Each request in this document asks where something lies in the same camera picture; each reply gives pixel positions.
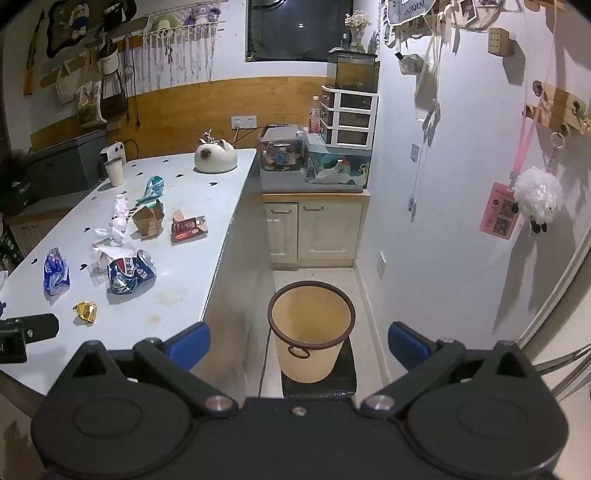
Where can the wooden wall block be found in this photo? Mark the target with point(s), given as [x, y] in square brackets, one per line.
[501, 41]

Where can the dark window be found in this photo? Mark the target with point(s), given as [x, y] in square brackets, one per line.
[300, 27]

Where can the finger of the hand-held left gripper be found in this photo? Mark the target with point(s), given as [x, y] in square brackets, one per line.
[39, 326]

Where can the pink card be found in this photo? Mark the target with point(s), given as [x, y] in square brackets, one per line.
[501, 210]

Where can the teal snack wrapper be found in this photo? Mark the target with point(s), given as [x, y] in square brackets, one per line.
[154, 189]

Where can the grey storage box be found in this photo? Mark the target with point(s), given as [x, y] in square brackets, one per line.
[60, 161]

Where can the gold foil wrapper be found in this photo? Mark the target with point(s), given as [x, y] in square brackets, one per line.
[85, 312]

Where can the white crumpled tissue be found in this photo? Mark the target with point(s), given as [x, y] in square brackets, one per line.
[121, 206]

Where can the white sheep plush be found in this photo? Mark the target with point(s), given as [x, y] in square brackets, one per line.
[538, 194]

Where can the black hanging bag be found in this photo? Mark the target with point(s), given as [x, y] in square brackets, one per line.
[113, 99]

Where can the white cat-shaped ceramic ornament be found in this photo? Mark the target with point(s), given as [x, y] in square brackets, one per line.
[214, 157]

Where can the beige tote bag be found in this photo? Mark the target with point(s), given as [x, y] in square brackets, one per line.
[90, 104]

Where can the blue white snack wrapper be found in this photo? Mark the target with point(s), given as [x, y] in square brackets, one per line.
[56, 274]

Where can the cream floor cabinet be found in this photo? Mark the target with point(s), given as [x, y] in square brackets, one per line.
[318, 230]

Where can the white wall socket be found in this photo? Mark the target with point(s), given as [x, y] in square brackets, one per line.
[243, 122]

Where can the grey wall banner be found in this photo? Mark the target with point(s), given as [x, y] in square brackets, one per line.
[411, 9]

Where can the white macrame wall hanging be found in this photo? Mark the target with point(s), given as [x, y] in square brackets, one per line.
[184, 46]

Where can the white drawer unit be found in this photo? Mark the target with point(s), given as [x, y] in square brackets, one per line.
[351, 117]

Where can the teal printed box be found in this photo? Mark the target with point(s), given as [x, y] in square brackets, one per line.
[337, 171]

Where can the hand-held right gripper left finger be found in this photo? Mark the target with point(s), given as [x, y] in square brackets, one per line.
[189, 345]

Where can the white wall switch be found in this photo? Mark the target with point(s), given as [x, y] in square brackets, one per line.
[382, 264]

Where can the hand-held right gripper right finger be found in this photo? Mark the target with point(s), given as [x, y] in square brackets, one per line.
[407, 345]

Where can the glass fish tank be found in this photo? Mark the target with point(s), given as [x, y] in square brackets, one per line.
[353, 69]

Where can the crumpled white paper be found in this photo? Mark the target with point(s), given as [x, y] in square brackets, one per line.
[113, 230]

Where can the tan wooden piece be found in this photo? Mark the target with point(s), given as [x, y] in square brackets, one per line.
[178, 215]

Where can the brown cardboard box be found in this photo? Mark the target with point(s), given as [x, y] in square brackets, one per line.
[148, 219]

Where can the red snack box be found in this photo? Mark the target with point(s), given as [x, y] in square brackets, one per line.
[187, 230]

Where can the beige plastic bin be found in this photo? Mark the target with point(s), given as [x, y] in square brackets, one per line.
[309, 332]

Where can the wooden hook rack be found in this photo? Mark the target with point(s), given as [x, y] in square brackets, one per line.
[561, 104]

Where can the vase with dried flowers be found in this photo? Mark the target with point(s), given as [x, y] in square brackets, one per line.
[356, 27]

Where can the black paper bag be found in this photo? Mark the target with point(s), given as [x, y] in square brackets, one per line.
[16, 184]

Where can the small white heater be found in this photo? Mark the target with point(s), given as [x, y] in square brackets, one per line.
[111, 150]

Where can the white cup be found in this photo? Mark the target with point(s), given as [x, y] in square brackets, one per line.
[114, 171]

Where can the clear plastic container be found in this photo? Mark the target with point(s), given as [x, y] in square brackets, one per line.
[281, 152]

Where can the clear water bottle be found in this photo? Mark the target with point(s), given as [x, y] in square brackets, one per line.
[315, 115]

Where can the silver foil wrapper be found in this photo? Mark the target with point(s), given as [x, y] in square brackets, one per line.
[102, 261]

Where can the crushed blue soda can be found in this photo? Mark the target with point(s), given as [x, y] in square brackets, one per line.
[131, 272]

